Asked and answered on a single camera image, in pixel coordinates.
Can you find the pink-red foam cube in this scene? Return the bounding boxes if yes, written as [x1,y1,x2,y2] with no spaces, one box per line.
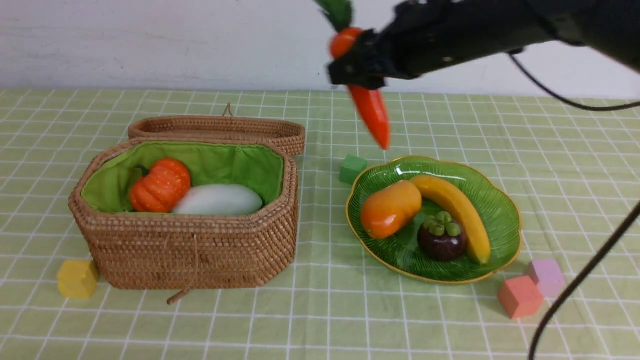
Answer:
[497,275,544,319]

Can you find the green glass leaf plate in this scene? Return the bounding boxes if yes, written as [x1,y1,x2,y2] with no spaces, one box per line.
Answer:
[345,155,522,285]

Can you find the green foam cube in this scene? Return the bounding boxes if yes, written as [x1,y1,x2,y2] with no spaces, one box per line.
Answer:
[338,154,368,185]

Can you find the green checkered tablecloth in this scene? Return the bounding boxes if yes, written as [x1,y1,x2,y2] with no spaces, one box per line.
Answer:
[0,88,639,360]

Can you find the orange toy pumpkin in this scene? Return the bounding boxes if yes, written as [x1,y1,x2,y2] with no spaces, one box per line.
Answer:
[134,158,191,214]

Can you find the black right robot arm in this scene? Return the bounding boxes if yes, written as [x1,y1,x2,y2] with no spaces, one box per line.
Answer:
[327,0,640,90]

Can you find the yellow toy banana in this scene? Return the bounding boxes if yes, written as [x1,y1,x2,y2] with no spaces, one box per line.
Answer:
[409,175,491,265]

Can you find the green toy cucumber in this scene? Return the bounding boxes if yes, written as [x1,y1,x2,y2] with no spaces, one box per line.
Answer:
[125,163,148,212]

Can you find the woven wicker basket green lining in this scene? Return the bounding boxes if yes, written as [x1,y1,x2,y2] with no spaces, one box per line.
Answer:
[68,137,299,291]

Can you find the white toy eggplant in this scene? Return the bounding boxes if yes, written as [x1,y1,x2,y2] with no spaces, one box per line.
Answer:
[172,183,263,216]

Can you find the woven wicker basket lid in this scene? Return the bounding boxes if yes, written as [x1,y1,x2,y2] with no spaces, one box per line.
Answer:
[127,104,306,157]

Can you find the orange toy mango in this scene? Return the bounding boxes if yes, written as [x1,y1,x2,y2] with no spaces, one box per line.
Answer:
[359,180,422,239]

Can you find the purple toy mangosteen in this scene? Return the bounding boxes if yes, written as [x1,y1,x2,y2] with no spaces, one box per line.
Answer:
[416,210,467,262]

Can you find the yellow foam cube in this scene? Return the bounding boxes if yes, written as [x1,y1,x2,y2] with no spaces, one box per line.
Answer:
[57,259,99,299]

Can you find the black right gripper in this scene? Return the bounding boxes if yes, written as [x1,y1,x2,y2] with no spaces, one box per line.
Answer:
[326,0,499,90]

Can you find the orange toy carrot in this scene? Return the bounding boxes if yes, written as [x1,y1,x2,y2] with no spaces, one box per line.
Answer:
[314,0,391,150]

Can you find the purple foam cube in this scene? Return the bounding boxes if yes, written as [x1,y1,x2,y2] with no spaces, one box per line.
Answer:
[525,258,566,298]

